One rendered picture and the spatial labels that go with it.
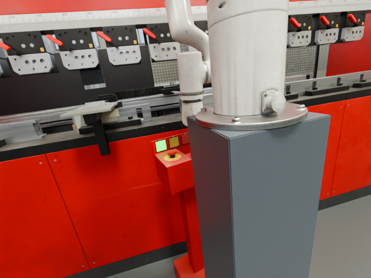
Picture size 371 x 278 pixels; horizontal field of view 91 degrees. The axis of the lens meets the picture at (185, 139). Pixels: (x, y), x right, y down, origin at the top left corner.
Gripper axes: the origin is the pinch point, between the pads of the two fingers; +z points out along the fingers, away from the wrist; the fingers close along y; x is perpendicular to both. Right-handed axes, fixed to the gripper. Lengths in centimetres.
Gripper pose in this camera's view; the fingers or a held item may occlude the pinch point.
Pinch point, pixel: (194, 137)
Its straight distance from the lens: 74.4
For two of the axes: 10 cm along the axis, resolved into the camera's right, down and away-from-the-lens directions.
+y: 4.7, 3.1, -8.3
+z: 0.8, 9.2, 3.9
